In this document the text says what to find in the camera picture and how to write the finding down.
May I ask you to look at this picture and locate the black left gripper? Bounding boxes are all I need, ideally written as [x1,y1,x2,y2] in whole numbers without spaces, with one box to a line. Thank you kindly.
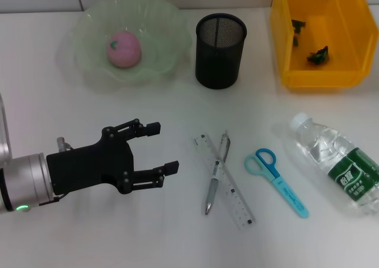
[38,118,181,206]

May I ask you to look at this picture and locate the green plastic wrapper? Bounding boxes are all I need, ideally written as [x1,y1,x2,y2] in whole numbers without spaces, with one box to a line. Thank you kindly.
[306,45,330,65]
[291,19,306,47]

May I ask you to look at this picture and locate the transparent plastic ruler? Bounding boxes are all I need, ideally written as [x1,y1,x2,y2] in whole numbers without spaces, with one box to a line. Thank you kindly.
[194,133,257,230]

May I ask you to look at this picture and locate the pink peach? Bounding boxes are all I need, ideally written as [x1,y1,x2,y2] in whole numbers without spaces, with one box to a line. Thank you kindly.
[106,30,142,69]

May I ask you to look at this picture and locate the blue teal scissors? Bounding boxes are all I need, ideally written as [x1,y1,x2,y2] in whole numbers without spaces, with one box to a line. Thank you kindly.
[244,148,310,219]

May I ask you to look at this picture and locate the clear green-label water bottle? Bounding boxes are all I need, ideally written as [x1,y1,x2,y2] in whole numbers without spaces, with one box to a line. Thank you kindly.
[289,112,379,217]

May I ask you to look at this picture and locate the silver ballpoint pen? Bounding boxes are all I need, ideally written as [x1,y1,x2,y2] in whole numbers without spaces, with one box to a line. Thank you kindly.
[203,133,232,216]

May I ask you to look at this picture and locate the black mesh pen holder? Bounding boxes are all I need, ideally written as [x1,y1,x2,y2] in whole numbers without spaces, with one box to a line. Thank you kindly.
[195,12,248,90]

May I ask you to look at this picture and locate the translucent green fruit plate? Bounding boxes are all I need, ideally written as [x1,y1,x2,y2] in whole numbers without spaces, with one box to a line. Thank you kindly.
[72,0,193,84]

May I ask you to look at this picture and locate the yellow plastic bin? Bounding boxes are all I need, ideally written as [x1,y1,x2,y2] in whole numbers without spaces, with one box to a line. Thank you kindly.
[268,0,379,88]

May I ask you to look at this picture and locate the left gripper cable with plug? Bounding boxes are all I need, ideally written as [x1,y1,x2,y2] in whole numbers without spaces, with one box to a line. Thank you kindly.
[56,136,74,153]

